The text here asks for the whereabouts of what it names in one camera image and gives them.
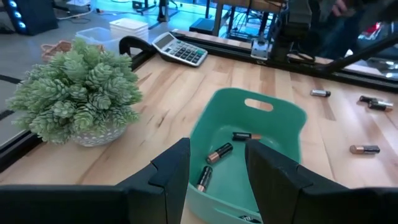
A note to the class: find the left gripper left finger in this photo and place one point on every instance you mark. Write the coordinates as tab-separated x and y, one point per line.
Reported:
77	205

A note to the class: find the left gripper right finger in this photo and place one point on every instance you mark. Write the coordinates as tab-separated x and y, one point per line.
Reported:
326	207

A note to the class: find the black copper AA battery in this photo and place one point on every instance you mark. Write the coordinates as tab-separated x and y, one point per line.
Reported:
205	179
367	99
248	219
381	108
220	152
244	136
365	149

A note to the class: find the silver black AA battery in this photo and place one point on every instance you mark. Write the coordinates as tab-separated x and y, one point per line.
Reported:
320	93
384	102

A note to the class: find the teal plastic bin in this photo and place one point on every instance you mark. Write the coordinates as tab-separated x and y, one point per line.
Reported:
280	137

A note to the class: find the green plant in white pot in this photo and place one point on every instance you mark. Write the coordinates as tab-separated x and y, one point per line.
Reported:
77	93

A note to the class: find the wicker basket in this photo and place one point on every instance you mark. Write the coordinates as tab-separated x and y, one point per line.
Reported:
54	51

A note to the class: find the clear plastic bin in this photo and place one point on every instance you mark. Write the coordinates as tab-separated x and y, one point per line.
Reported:
96	35

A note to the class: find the black curved clamp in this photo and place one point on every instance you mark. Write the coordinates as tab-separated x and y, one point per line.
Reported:
130	42

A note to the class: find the person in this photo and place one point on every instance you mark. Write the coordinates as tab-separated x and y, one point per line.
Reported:
339	34

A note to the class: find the stack of white bins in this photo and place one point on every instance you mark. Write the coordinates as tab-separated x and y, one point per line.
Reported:
129	28

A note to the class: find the grey desk calculator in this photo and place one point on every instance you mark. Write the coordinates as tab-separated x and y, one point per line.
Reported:
180	49

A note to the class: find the computer tower with blue lights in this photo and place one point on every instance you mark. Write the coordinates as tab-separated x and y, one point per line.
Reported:
37	15

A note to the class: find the wooden table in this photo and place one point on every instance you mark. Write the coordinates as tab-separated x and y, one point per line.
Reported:
248	3

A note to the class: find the black aluminium table frame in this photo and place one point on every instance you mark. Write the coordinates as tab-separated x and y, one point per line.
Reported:
15	155

